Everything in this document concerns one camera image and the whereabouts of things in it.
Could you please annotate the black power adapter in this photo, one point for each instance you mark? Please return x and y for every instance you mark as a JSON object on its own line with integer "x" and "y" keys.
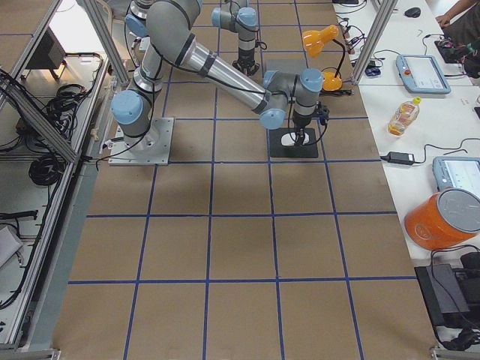
{"x": 401, "y": 158}

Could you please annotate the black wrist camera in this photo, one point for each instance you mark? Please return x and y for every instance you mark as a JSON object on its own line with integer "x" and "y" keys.
{"x": 322, "y": 113}

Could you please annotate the orange juice bottle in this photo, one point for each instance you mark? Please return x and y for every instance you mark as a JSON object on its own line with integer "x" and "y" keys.
{"x": 404, "y": 116}

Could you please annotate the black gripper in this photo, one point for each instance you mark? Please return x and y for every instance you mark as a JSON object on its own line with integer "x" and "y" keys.
{"x": 246, "y": 61}
{"x": 299, "y": 125}

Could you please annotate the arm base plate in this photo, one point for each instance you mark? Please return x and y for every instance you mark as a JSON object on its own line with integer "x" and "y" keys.
{"x": 153, "y": 149}
{"x": 140, "y": 44}

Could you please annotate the black mousepad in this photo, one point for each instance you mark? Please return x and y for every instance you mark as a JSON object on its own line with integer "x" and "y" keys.
{"x": 278, "y": 151}

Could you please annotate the white computer mouse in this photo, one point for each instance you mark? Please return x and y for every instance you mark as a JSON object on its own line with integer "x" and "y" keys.
{"x": 288, "y": 139}

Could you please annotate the orange bucket grey lid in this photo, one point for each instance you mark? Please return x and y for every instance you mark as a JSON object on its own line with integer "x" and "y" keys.
{"x": 446, "y": 219}

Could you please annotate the blue teach pendant tablet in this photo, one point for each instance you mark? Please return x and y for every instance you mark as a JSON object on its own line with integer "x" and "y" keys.
{"x": 421, "y": 74}

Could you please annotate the grey laptop notebook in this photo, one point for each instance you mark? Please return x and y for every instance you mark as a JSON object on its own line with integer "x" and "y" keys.
{"x": 290, "y": 66}

